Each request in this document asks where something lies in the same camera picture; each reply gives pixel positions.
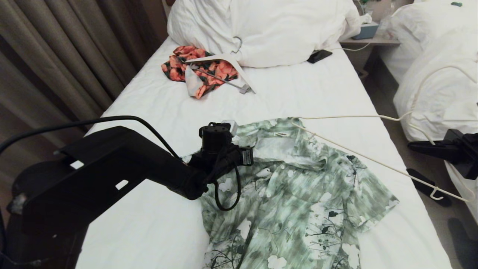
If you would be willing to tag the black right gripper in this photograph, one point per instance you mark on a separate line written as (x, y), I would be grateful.
(466, 153)

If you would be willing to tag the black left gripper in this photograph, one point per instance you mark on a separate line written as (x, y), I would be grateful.
(235, 158)

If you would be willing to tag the green floral short-sleeve shirt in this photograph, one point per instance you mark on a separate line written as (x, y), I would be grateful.
(298, 209)

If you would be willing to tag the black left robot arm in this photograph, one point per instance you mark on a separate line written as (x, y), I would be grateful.
(93, 172)

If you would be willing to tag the white wooden clothes hanger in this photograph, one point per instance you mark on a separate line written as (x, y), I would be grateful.
(209, 58)

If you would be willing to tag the black slipper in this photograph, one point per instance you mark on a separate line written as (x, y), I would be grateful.
(420, 181)

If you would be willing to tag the orange floral garment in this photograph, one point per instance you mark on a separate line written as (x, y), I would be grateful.
(220, 69)

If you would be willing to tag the white bunched duvet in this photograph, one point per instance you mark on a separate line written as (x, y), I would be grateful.
(437, 45)
(269, 33)

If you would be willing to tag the wooden nightstand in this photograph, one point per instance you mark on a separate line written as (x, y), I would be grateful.
(369, 42)

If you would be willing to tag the black smartphone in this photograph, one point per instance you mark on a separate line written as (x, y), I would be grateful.
(319, 56)

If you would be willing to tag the blue tissue box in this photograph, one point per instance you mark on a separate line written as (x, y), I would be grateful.
(365, 32)

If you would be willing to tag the small green object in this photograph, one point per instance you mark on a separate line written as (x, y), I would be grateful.
(455, 5)

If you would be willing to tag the green potted plant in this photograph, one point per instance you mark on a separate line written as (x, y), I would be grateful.
(366, 2)

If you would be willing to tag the brown wooden headboard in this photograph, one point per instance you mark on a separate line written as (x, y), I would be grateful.
(172, 3)

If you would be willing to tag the brown pleated curtain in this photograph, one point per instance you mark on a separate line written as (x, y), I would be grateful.
(56, 63)

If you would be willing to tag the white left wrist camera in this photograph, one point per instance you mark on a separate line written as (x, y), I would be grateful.
(230, 126)

